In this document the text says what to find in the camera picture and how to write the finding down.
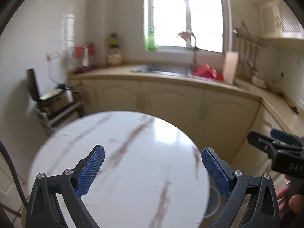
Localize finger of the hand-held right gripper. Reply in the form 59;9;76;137
270;128;304;146
247;131;280;156

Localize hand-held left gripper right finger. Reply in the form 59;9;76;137
201;147;280;228

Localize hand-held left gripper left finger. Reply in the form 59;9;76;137
26;144;106;228

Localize person's right hand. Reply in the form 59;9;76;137
275;185;304;216

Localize round marble table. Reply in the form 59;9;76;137
28;110;221;228

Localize stacked white bowls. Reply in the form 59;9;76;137
252;75;269;89

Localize wooden cutting board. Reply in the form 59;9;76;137
224;51;240;84

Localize silver rice cooker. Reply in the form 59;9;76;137
26;68;74;114

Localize cream kitchen cabinet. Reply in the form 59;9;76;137
69;76;304;195

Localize red plastic basin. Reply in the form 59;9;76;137
192;64;224;81

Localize beige countertop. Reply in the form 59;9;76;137
69;64;304;138

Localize metal faucet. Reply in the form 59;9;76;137
178;31;199;68

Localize louvered upper cabinet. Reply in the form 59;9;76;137
247;0;304;40

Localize glass jar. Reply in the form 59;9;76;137
106;48;123;66

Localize steel sink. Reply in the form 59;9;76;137
131;65;193;76

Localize cloth on faucet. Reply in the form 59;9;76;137
178;31;196;44

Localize yellow toy figure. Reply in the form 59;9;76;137
109;33;119;48

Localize green dish soap bottle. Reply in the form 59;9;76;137
145;27;158;52

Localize window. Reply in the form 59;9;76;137
144;0;232;54

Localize black cord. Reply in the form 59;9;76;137
268;72;300;114

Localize black cable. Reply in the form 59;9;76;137
0;140;30;209

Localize wall utensil rail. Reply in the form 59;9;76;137
233;21;269;72

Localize wire utensil rack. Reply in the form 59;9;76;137
70;42;97;73

